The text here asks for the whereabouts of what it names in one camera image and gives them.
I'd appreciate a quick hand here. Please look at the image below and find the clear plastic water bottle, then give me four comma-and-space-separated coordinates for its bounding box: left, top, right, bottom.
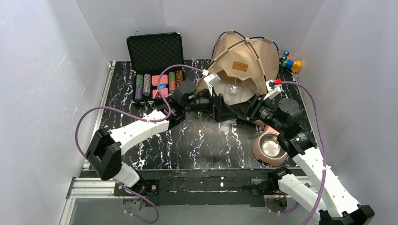
223, 84, 243, 105

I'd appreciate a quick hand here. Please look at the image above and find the black poker chip case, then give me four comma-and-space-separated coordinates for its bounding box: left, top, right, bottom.
126, 32, 185, 104

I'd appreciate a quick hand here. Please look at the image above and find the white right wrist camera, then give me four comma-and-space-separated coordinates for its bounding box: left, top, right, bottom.
264, 79, 282, 99

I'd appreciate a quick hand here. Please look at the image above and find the steel bowl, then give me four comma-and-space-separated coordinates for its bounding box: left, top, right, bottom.
260, 138, 284, 158

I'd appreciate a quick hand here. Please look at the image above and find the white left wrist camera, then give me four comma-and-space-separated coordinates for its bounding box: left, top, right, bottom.
202, 69, 221, 96

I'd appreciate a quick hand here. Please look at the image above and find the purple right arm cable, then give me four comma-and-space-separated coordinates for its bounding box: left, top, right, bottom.
273, 81, 328, 225

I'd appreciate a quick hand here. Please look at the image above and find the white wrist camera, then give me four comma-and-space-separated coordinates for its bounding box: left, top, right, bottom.
264, 79, 282, 99
202, 69, 221, 96

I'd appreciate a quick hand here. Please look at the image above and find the colourful toy block car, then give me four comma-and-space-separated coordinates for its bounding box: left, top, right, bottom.
279, 51, 302, 73

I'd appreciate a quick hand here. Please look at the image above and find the tan fabric pet tent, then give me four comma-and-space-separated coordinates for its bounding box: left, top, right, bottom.
195, 30, 281, 128

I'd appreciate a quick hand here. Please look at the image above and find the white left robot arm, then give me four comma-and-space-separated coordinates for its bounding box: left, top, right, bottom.
85, 81, 196, 187

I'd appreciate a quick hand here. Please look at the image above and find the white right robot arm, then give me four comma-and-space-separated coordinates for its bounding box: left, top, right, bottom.
228, 95, 375, 225

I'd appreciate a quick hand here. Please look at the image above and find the pink double pet bowl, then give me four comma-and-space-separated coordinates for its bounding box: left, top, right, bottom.
252, 125, 288, 167

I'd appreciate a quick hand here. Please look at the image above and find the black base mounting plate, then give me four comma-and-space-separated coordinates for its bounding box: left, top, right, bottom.
131, 168, 288, 207

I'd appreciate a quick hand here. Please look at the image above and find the white fluffy cushion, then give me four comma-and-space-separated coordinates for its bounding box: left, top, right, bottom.
214, 79, 257, 102

